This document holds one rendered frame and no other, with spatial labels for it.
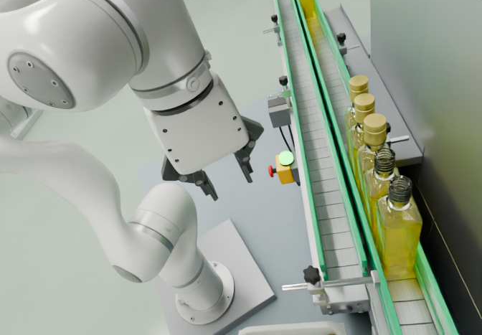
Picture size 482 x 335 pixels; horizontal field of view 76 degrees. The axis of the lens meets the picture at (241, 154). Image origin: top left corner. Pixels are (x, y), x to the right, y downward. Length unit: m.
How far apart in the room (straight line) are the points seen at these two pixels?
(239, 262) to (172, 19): 0.87
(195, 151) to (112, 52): 0.17
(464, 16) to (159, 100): 0.41
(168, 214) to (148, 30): 0.51
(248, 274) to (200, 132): 0.74
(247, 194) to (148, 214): 0.60
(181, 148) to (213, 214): 0.89
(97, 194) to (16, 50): 0.45
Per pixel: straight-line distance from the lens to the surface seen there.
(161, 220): 0.70
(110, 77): 0.23
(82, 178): 0.66
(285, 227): 1.11
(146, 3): 0.27
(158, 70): 0.29
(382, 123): 0.54
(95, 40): 0.23
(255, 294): 1.00
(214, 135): 0.36
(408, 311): 0.68
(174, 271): 0.82
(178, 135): 0.35
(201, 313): 1.02
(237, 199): 1.23
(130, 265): 0.69
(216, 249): 1.10
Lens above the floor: 1.70
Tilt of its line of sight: 43 degrees down
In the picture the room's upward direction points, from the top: 24 degrees counter-clockwise
